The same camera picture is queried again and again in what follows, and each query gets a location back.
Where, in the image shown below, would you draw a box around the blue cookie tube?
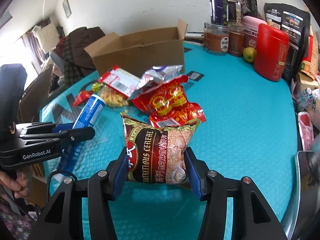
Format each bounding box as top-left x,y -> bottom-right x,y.
55,94 -> 106,181

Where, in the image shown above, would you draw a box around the waffle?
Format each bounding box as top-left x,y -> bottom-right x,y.
99,86 -> 129,107

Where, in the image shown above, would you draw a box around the yellow green lollipop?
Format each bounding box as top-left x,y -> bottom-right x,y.
81,82 -> 105,93

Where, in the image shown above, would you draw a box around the nutritious cereal bag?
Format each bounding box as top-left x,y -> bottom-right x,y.
121,113 -> 201,184

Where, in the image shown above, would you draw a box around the red white snack packet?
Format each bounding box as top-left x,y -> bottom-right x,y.
98,65 -> 140,99

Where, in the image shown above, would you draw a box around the red gold snack bag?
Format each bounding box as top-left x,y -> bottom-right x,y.
132,75 -> 206,128

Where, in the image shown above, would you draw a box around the silver purple snack pouch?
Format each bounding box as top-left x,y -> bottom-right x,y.
128,65 -> 183,100

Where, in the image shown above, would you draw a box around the person's left hand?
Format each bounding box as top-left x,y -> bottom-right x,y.
1,171 -> 31,199

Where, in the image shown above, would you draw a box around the red chili snack packet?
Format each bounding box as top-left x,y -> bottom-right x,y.
73,90 -> 93,107

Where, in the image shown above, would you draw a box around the plaid green cloth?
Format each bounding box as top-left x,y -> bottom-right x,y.
62,37 -> 83,86

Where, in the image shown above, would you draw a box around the turquoise bubble mat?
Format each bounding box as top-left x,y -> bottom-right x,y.
38,42 -> 299,240

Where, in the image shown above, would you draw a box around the brown jacket on chair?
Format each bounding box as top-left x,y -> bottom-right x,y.
68,27 -> 105,77

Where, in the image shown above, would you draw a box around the brown cardboard box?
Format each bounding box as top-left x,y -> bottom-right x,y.
85,19 -> 188,77

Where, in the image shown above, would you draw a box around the green apple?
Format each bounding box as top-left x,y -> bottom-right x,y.
243,47 -> 257,63

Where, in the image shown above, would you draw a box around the brown label jar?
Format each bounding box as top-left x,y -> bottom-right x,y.
228,26 -> 244,57

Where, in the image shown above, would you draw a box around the white device on table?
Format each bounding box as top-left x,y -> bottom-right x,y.
184,31 -> 204,42

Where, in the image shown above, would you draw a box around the clear jar brown contents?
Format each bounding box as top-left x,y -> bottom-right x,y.
203,23 -> 229,55

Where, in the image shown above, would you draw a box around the red canister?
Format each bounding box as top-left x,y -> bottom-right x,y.
254,24 -> 289,82

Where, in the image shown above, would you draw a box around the pink canister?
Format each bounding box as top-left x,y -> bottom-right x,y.
243,16 -> 267,49

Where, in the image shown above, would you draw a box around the dark label rear jar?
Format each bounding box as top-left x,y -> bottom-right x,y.
243,0 -> 258,18

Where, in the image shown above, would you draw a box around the black label nut jar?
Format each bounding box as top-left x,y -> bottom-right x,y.
228,0 -> 243,26

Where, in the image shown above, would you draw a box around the black coffee bag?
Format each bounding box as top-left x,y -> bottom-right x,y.
264,3 -> 310,83

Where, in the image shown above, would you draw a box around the wall picture frame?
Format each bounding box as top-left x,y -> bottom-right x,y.
62,0 -> 72,18

